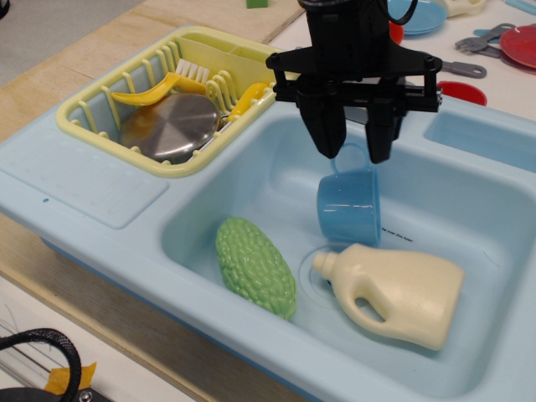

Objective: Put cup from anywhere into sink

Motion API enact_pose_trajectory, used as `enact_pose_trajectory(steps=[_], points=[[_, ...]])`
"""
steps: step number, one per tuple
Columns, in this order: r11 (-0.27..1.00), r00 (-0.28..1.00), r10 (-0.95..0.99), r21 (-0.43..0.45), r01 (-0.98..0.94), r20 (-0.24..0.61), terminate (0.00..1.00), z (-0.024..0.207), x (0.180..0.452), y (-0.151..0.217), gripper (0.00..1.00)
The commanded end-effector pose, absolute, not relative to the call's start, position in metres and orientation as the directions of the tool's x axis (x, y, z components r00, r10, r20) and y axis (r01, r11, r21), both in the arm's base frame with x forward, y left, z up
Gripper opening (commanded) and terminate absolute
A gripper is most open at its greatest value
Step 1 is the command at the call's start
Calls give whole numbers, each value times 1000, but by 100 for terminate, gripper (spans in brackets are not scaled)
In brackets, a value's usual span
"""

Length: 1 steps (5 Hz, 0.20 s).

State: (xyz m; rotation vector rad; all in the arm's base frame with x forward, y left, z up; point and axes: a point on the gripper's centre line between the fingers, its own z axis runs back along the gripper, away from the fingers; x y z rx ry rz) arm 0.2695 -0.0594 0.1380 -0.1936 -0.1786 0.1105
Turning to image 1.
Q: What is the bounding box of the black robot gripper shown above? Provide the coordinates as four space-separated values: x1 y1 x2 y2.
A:
266 0 442 163

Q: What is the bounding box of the blue plastic cup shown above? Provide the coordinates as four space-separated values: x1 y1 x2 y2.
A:
317 142 381 246

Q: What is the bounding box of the red plastic cup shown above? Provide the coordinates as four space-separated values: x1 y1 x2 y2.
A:
389 22 405 44

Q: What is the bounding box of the grey toy faucet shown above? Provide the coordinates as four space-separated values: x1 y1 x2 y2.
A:
299 42 413 124

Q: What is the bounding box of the yellow plastic utensil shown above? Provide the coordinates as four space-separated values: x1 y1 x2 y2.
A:
227 82 269 122

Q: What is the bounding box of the red plastic bowl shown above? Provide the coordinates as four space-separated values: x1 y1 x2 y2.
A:
437 81 487 106

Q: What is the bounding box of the blue plastic plate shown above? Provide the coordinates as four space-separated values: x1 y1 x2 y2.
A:
387 0 447 36

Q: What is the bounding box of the grey plastic spoon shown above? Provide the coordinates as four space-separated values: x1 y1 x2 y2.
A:
441 61 487 79

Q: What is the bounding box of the grey plastic fork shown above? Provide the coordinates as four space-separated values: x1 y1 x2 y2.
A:
455 23 514 59

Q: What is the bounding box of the cream plastic container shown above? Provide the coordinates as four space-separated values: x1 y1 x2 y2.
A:
443 0 487 17

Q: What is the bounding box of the green block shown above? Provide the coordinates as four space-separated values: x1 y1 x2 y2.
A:
246 0 269 9

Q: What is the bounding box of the yellow dish brush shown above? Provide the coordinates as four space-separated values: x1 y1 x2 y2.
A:
111 59 210 106

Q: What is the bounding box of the red plastic plate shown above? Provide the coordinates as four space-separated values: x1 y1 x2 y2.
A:
499 25 536 69

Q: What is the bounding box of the green bitter melon toy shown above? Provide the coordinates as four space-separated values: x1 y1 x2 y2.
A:
215 217 297 320

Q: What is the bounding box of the stainless steel pot lid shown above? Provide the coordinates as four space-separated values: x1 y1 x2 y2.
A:
118 94 221 164

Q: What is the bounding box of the yellow dish drying rack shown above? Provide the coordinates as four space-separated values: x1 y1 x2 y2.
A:
55 27 291 181

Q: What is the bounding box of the cream detergent bottle toy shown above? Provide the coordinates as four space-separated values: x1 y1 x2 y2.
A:
312 244 465 351

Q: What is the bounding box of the yellow tape piece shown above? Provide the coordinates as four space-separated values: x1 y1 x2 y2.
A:
44 363 97 395

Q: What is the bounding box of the black braided cable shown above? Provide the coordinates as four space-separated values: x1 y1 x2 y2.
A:
0 327 83 402

